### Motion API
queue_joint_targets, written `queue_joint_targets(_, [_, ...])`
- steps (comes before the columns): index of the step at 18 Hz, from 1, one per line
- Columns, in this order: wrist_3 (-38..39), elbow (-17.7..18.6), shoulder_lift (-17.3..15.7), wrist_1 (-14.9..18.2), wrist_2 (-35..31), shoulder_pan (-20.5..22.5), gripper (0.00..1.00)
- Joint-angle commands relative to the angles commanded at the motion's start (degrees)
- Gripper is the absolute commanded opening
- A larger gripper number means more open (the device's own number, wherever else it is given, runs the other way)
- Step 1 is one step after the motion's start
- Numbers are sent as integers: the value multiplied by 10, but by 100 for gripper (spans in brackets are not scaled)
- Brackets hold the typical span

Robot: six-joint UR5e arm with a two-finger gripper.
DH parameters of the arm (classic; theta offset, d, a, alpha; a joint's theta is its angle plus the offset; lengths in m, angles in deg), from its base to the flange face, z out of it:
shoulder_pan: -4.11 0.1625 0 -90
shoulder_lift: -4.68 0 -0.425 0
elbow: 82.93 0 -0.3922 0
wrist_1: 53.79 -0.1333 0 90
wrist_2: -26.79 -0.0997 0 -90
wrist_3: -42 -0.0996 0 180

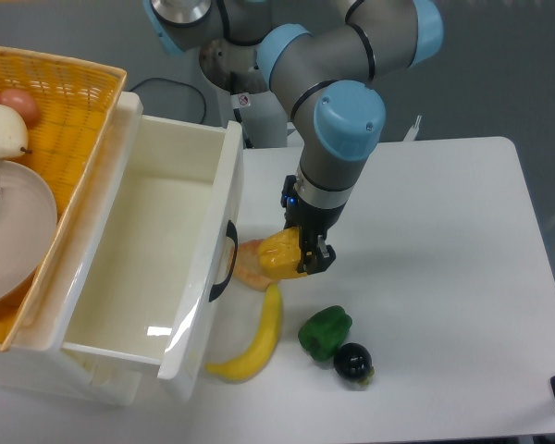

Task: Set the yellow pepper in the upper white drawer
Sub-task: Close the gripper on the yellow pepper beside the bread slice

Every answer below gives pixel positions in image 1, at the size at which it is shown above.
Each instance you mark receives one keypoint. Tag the pink peach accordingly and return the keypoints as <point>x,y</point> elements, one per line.
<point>24,104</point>

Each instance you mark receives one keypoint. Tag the orange woven basket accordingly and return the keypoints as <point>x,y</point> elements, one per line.
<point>78,99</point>

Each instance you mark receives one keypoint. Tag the white metal bracket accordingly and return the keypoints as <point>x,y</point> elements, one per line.
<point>413,131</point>

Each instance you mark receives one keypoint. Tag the white drawer cabinet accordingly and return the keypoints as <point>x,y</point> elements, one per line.
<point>36,359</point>

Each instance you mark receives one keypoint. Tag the dark purple mangosteen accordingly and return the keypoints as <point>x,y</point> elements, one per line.
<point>354,364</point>

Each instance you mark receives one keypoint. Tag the white upper drawer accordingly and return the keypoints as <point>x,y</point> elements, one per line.
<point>145,307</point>

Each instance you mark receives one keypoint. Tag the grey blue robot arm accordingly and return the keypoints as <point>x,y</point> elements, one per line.
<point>323,83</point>

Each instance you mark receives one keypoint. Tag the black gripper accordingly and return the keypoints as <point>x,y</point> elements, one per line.
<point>313,222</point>

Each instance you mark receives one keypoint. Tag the green bell pepper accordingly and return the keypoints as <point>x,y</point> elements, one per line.
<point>323,333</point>

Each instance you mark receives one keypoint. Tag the white pear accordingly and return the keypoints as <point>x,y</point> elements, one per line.
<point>14,136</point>

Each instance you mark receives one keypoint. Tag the yellow banana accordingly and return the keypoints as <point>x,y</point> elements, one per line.
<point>254,359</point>

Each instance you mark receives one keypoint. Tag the black drawer handle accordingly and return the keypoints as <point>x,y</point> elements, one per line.
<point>228,262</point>

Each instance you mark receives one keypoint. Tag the yellow bell pepper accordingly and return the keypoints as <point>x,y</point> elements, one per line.
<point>279,255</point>

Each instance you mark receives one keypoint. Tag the toy bread slice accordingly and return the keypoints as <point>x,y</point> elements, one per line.
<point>247,269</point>

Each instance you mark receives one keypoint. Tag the pale pink plate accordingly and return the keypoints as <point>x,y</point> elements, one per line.
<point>28,219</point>

